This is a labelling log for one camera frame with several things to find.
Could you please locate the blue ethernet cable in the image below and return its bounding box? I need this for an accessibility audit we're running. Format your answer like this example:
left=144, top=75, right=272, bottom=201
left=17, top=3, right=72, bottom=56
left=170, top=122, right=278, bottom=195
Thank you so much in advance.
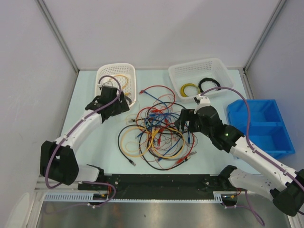
left=135, top=94, right=192, bottom=160

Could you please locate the thin yellow fiber cable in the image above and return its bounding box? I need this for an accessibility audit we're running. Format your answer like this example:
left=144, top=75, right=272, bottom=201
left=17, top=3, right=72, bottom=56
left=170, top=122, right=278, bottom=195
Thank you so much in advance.
left=111, top=74, right=141, bottom=124

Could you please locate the yellow ethernet cable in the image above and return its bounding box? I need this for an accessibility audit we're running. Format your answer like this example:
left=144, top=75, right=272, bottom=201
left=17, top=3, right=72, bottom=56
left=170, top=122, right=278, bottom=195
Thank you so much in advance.
left=120, top=127, right=186, bottom=159

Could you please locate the black ethernet cable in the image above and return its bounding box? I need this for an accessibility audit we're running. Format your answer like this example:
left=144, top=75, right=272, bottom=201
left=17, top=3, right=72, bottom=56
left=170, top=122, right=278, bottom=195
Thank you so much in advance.
left=118, top=125, right=152, bottom=166

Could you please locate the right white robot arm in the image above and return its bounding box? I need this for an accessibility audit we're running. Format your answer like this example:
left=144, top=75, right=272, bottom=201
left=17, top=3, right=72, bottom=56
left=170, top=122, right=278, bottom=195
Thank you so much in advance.
left=174, top=106, right=304, bottom=217

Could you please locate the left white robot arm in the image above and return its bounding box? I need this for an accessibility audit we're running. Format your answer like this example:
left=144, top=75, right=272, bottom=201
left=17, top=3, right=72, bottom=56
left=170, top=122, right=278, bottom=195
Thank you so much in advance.
left=40, top=86, right=130, bottom=190

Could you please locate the left white perforated basket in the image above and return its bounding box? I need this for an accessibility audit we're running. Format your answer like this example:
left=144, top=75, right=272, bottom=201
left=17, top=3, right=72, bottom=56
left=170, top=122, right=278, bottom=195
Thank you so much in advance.
left=95, top=63, right=137, bottom=108

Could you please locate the white perforated basket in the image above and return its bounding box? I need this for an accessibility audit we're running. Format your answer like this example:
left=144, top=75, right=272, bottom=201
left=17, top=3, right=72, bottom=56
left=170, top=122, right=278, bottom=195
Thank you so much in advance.
left=168, top=58, right=234, bottom=103
left=95, top=63, right=137, bottom=108

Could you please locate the right white perforated basket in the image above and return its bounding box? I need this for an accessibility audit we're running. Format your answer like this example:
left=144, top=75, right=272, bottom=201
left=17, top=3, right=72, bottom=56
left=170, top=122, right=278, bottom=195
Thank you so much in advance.
left=168, top=58, right=234, bottom=103

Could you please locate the blue plastic divided bin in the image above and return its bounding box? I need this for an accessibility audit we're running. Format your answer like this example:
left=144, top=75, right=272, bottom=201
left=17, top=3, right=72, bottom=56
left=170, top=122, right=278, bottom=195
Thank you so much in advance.
left=226, top=99, right=295, bottom=159

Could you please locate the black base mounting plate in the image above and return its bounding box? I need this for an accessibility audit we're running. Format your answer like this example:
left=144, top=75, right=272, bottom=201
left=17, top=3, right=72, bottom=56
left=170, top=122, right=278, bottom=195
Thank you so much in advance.
left=77, top=173, right=240, bottom=200

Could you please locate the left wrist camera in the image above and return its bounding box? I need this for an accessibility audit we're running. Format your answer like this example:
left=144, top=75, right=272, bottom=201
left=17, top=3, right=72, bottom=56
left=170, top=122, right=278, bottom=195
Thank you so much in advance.
left=97, top=79, right=113, bottom=89

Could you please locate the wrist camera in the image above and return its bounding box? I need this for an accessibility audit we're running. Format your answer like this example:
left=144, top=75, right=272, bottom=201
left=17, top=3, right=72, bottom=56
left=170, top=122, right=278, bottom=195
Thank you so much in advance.
left=194, top=95, right=211, bottom=111
left=97, top=79, right=113, bottom=89

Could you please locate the black thick round cable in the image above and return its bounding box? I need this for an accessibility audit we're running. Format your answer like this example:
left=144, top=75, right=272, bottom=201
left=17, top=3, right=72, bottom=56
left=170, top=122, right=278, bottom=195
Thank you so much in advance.
left=139, top=102, right=197, bottom=171

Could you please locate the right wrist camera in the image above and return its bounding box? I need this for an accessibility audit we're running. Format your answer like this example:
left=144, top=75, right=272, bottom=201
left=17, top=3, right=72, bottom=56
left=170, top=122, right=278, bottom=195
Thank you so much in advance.
left=194, top=95, right=211, bottom=111

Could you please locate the yellow coiled cable in basket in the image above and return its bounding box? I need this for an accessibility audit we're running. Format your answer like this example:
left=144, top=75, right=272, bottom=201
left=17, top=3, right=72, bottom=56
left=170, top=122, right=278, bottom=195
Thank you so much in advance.
left=180, top=83, right=201, bottom=98

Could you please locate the thin red wire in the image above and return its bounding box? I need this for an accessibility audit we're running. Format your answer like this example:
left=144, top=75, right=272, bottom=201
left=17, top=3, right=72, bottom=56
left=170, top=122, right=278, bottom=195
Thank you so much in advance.
left=125, top=94, right=197, bottom=171

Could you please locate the red ethernet cable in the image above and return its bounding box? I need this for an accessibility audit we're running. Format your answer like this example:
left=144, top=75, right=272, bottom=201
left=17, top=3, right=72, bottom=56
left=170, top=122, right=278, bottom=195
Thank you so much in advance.
left=139, top=85, right=176, bottom=105

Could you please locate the black coiled cable in basket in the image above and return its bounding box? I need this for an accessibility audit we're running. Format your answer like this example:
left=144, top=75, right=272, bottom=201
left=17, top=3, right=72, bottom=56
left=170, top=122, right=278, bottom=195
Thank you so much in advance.
left=198, top=77, right=221, bottom=94

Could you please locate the white slotted cable duct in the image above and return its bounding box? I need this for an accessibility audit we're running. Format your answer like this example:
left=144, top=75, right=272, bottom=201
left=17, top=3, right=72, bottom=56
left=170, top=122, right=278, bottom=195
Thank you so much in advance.
left=44, top=192, right=223, bottom=203

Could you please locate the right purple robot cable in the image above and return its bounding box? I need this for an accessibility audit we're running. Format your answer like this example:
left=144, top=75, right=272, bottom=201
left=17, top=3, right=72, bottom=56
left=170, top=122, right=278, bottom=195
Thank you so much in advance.
left=200, top=86, right=304, bottom=226

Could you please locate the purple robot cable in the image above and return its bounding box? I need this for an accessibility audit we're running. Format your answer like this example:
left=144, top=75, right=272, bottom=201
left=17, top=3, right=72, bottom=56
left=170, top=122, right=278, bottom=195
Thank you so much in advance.
left=45, top=75, right=123, bottom=209
left=200, top=86, right=304, bottom=226

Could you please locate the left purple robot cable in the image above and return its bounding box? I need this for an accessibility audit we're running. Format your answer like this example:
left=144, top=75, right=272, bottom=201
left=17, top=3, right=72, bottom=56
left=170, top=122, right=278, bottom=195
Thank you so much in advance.
left=45, top=75, right=123, bottom=209

